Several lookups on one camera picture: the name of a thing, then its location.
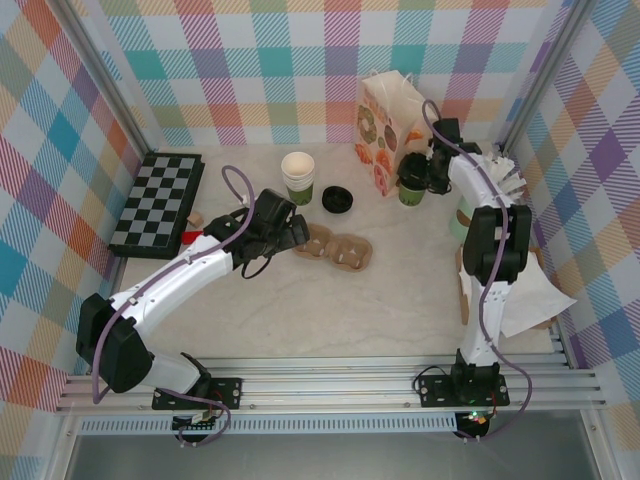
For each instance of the black plastic cup lid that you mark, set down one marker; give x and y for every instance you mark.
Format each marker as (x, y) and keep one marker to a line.
(412, 172)

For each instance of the printed paper takeout bag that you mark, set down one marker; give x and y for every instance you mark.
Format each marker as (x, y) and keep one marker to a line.
(385, 115)

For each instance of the brown cardboard cup carrier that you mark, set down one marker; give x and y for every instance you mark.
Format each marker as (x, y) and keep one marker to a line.
(350, 252)

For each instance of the white paper napkin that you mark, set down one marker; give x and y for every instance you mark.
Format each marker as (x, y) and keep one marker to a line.
(535, 300)

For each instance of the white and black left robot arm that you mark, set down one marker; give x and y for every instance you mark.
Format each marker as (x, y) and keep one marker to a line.
(175, 272)

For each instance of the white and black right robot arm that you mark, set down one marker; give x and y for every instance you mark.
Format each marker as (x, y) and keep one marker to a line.
(482, 320)

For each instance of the mint green holder cup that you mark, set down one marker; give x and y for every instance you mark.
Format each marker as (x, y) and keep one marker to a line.
(457, 227)

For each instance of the stack of green paper cups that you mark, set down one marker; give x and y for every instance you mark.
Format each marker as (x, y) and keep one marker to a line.
(297, 167)

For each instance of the small wooden block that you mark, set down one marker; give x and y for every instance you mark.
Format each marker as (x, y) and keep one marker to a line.
(196, 219)

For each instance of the small red block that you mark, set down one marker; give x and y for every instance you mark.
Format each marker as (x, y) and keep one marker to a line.
(191, 236)

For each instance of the black and grey chessboard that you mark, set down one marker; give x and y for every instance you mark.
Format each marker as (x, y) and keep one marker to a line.
(150, 200)

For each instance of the stack of white napkins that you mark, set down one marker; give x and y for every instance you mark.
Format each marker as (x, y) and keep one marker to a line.
(466, 285)

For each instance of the brown cardboard tray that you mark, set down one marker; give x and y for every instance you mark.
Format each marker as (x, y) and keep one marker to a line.
(462, 307)

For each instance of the small electronics board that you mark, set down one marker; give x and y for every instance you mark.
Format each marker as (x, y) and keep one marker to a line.
(475, 417)
(197, 422)

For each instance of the aluminium corner post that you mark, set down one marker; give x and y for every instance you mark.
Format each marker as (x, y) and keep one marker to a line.
(106, 75)
(542, 75)

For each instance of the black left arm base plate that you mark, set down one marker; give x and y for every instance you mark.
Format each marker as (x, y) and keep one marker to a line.
(227, 392)

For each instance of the aluminium rail frame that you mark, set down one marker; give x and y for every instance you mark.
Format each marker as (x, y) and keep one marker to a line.
(325, 387)

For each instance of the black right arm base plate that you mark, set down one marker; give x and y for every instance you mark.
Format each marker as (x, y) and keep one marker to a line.
(435, 392)

